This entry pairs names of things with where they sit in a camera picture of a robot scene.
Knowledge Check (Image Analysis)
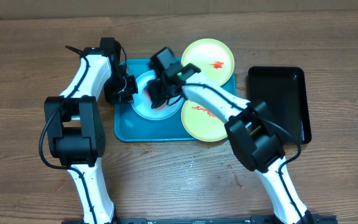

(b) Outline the black rectangular tray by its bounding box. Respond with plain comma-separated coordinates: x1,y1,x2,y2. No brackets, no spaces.
248,66,312,144

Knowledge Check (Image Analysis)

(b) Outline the light blue round plate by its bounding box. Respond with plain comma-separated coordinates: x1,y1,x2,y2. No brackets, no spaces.
132,70,183,121

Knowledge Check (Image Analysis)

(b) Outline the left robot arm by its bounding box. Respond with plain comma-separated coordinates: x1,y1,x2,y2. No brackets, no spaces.
39,37,138,223

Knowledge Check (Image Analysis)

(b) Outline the green plate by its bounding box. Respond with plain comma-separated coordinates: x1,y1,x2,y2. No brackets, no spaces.
181,39,235,86
181,100,227,142

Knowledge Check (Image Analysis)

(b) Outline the teal plastic serving tray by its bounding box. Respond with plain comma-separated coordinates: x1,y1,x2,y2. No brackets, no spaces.
114,58,236,142

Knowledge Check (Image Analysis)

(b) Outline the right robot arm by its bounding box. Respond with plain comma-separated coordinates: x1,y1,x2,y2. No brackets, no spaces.
147,47,314,223

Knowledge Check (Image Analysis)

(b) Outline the orange sponge with green scourer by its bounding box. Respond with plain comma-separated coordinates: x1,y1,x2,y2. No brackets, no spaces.
148,88,161,109

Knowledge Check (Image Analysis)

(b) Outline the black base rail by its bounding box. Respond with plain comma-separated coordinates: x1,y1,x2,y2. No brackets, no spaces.
61,215,338,224

